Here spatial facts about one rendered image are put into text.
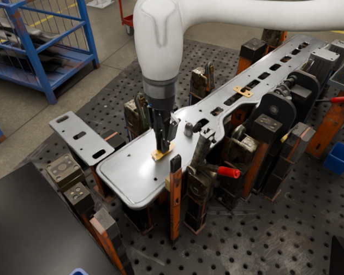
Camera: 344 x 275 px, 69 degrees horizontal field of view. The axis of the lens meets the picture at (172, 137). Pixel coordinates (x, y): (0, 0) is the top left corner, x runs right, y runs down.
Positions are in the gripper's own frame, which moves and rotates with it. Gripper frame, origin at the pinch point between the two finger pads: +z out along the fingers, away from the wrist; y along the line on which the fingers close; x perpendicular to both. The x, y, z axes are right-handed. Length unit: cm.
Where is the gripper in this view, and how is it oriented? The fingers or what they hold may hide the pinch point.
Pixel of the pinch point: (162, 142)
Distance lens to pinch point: 80.0
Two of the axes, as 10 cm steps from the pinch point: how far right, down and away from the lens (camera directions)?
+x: -7.1, 5.2, -4.8
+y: -7.1, -5.2, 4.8
